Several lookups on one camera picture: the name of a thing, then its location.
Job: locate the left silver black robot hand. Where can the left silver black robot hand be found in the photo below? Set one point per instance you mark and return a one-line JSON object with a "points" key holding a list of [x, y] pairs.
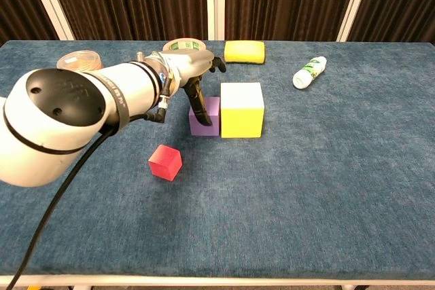
{"points": [[190, 62]]}

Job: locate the medium purple cube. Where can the medium purple cube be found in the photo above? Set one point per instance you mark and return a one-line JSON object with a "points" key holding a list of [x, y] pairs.
{"points": [[197, 130]]}

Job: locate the large yellow cube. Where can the large yellow cube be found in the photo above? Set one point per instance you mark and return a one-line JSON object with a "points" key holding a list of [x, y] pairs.
{"points": [[241, 120]]}

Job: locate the small red cube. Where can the small red cube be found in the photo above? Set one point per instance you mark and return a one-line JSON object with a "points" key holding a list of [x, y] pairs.
{"points": [[164, 166]]}

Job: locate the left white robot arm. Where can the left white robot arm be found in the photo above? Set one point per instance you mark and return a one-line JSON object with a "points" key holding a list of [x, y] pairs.
{"points": [[68, 106]]}

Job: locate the red tape roll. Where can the red tape roll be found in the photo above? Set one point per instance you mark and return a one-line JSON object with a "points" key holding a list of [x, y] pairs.
{"points": [[183, 45]]}

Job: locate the yellow sponge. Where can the yellow sponge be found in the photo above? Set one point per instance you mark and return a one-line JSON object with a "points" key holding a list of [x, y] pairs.
{"points": [[244, 52]]}

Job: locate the clear jar of rubber bands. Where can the clear jar of rubber bands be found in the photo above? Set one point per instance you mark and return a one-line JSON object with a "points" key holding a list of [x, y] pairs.
{"points": [[78, 60]]}

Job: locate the white bottle green label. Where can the white bottle green label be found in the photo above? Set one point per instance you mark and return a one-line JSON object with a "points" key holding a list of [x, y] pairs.
{"points": [[309, 72]]}

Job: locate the yellow floor tape strip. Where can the yellow floor tape strip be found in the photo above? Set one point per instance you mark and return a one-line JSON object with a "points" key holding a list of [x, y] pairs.
{"points": [[34, 287]]}

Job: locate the white table frame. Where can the white table frame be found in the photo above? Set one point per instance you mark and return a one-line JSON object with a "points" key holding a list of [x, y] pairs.
{"points": [[217, 282]]}

